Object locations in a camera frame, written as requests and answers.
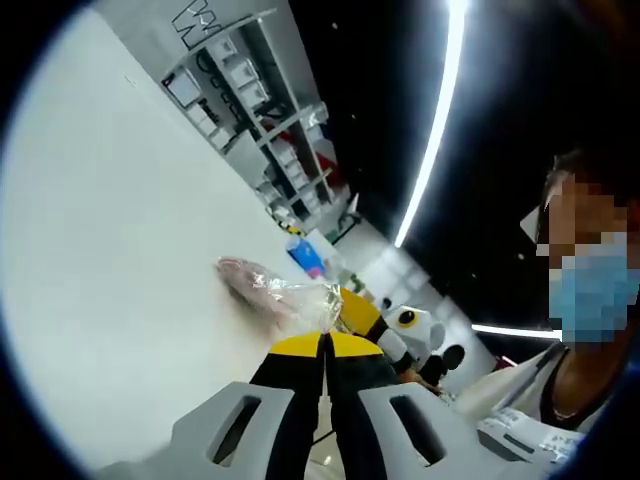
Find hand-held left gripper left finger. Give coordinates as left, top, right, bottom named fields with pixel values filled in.
left=97, top=330, right=329, bottom=480

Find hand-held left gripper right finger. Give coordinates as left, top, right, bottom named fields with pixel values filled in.
left=324, top=332, right=507, bottom=480

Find clear resealable bag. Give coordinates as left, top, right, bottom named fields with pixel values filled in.
left=215, top=255, right=344, bottom=334

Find blue printed packet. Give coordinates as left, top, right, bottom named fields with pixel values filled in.
left=287, top=234, right=329, bottom=279

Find white chest device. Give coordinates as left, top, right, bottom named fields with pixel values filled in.
left=474, top=405, right=589, bottom=466

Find short ceiling light strip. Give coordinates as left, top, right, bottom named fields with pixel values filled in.
left=472, top=323, right=564, bottom=341

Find black stand with white head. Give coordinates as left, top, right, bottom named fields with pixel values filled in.
left=335, top=192, right=364, bottom=236

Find long ceiling light strip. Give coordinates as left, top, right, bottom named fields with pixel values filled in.
left=394, top=0, right=469, bottom=249

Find rows of white storage boxes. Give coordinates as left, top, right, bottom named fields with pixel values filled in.
left=167, top=37, right=331, bottom=216

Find grey metal shelving rack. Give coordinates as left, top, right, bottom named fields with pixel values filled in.
left=162, top=9, right=341, bottom=226

